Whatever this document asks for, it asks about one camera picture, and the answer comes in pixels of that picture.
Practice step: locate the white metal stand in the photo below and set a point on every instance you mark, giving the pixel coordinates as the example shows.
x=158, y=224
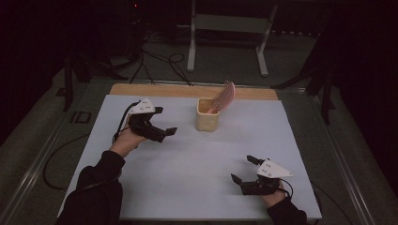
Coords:
x=231, y=23

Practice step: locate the beige square cup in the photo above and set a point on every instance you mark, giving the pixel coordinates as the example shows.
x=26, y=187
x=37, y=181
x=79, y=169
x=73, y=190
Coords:
x=206, y=122

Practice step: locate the pale blue table mat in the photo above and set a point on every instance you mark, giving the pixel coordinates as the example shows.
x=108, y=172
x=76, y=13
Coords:
x=194, y=175

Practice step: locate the metal frame rail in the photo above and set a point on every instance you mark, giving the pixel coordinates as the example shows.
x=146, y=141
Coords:
x=341, y=168
x=37, y=168

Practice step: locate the pink hairbrush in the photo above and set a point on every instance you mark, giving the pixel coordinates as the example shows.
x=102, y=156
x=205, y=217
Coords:
x=223, y=97

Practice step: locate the black tripod stand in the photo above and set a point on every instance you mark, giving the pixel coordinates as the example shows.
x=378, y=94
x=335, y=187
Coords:
x=325, y=90
x=68, y=84

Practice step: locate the person's left hand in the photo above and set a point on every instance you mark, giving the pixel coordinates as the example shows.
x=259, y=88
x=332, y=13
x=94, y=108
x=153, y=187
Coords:
x=126, y=142

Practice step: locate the person's right hand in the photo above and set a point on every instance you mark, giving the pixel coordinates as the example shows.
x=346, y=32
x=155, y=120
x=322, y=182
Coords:
x=275, y=198

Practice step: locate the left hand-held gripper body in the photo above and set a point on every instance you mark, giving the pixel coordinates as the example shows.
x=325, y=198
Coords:
x=142, y=120

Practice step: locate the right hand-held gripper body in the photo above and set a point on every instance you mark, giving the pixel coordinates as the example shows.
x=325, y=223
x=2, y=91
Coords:
x=270, y=171

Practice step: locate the wooden table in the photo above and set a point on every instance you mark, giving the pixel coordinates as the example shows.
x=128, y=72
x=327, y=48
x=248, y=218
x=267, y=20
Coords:
x=169, y=90

